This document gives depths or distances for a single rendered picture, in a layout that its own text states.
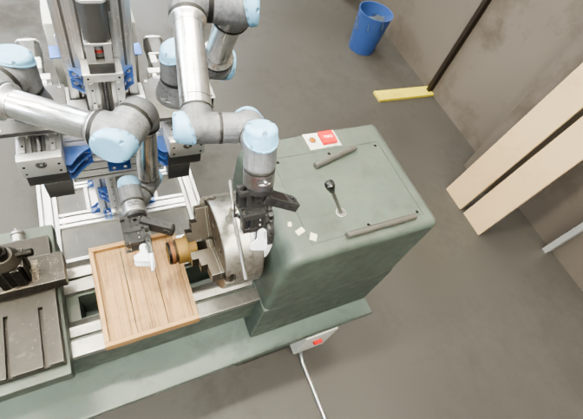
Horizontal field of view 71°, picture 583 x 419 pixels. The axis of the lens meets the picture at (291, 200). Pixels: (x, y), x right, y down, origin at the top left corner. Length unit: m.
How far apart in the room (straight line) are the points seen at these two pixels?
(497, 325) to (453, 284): 0.38
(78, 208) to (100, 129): 1.35
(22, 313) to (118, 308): 0.27
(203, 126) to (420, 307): 2.21
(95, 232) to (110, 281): 0.91
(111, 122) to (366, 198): 0.84
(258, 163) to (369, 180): 0.67
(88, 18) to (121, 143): 0.48
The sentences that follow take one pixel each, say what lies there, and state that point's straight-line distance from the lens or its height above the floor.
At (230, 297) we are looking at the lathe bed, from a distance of 1.56.
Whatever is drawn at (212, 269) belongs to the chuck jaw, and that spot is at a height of 1.12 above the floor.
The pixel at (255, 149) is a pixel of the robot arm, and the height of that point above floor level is 1.66.
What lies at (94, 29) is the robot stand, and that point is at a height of 1.43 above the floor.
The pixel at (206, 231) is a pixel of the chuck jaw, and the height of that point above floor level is 1.13.
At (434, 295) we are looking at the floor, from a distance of 2.97.
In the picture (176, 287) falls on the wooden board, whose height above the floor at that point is 0.88.
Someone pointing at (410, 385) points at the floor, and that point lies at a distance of 2.68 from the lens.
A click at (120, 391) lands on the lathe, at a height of 0.54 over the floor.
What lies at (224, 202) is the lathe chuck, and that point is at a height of 1.23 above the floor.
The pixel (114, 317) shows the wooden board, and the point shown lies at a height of 0.88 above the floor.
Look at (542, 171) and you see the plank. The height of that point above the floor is 0.66.
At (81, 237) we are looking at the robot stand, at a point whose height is 0.21.
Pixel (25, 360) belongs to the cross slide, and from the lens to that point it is 1.45.
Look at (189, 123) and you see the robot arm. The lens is 0.95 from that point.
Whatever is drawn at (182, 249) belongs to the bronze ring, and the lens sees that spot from 1.35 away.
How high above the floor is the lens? 2.31
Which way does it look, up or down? 53 degrees down
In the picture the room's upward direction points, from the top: 23 degrees clockwise
